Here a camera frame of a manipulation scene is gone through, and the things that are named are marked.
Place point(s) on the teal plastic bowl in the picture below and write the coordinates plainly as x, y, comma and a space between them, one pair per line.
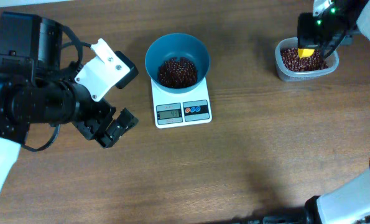
177, 45

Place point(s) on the white digital kitchen scale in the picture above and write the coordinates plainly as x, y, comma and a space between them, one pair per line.
172, 109

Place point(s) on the red beans in container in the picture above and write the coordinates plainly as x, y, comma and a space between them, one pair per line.
292, 61

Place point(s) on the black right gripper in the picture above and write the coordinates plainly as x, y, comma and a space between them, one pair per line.
307, 38

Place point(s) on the clear plastic container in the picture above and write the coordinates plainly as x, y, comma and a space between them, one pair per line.
285, 74

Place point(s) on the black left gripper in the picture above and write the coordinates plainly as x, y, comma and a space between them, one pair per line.
95, 123

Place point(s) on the red beans in bowl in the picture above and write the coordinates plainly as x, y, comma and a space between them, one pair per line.
177, 73

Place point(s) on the yellow plastic measuring scoop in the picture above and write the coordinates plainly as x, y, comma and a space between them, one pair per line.
305, 53

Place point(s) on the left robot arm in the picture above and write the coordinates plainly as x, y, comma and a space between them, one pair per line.
35, 89

